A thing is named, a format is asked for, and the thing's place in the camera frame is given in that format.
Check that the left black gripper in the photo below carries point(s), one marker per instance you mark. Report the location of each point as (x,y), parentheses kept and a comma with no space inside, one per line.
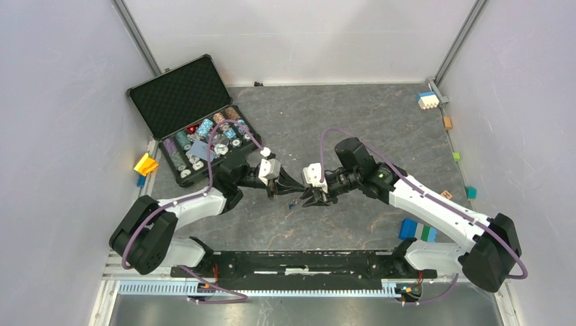
(283,185)

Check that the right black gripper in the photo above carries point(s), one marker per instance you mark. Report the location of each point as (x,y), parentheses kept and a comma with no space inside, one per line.
(317,200)

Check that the metal key organizer plate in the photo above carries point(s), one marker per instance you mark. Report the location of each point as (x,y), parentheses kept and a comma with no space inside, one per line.
(298,198)

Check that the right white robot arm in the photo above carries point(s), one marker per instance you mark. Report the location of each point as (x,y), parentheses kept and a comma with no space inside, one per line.
(483,249)

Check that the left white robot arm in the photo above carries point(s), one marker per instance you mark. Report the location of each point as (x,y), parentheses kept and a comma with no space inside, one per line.
(145,238)

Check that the blue green brick stack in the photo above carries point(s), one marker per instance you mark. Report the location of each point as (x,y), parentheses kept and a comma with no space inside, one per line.
(412,229)

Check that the black poker chip case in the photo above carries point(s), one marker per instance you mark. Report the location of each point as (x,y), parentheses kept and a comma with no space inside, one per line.
(188,108)

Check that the small orange patterned block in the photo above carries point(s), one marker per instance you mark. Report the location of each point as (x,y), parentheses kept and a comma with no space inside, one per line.
(446,194)

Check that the yellow orange toy block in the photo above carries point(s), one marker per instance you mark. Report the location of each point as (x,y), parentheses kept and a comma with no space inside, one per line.
(145,165)

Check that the small blue block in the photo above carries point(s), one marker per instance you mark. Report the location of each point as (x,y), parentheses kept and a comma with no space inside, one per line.
(141,181)

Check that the blue white toy brick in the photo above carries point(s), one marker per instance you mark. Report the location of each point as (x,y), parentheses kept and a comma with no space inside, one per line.
(428,100)

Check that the teal small block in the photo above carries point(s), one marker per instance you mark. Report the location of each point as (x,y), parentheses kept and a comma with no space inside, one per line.
(471,192)

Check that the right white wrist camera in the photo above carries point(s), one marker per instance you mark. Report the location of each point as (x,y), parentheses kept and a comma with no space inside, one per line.
(312,176)

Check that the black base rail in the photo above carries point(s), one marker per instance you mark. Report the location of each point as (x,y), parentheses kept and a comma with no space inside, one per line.
(306,270)

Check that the grey slotted cable duct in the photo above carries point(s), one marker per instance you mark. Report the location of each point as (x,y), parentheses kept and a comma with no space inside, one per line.
(192,288)

